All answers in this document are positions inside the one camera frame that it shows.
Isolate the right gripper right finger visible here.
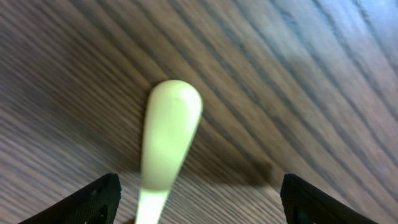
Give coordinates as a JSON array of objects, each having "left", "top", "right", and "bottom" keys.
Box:
[{"left": 280, "top": 174, "right": 376, "bottom": 224}]

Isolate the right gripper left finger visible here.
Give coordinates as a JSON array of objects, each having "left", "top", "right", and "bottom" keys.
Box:
[{"left": 21, "top": 173, "right": 121, "bottom": 224}]

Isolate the cream plastic knife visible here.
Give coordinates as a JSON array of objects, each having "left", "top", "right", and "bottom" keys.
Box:
[{"left": 135, "top": 80, "right": 203, "bottom": 224}]

